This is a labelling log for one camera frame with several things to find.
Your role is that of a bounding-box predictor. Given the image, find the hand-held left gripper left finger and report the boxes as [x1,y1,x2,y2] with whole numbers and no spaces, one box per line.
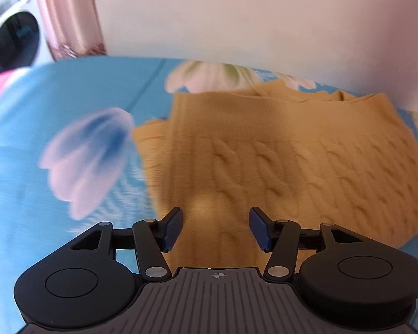
[69,207,184,282]

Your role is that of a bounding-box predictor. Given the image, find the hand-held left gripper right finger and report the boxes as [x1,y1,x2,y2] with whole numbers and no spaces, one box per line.
[249,206,365,282]

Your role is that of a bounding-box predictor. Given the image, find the blue floral bed sheet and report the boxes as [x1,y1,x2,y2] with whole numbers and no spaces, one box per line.
[0,55,418,334]

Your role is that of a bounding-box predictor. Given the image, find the mustard cable-knit cardigan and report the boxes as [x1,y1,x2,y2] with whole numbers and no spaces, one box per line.
[132,79,418,269]

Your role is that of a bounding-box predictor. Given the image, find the pink curtain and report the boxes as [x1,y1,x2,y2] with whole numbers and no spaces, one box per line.
[27,0,108,62]

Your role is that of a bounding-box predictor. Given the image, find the white washing machine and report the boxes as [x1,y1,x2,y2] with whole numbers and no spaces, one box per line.
[0,0,55,75]

